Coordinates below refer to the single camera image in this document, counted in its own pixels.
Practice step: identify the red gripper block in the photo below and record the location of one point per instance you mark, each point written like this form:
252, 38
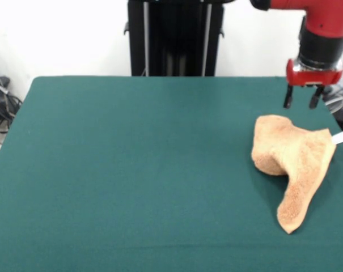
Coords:
313, 78

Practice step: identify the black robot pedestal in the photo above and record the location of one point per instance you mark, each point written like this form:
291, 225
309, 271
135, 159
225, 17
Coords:
174, 37

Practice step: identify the tan terry towel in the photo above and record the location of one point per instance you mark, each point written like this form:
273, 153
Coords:
298, 158

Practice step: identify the dark green table cloth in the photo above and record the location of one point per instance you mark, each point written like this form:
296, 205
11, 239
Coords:
75, 170

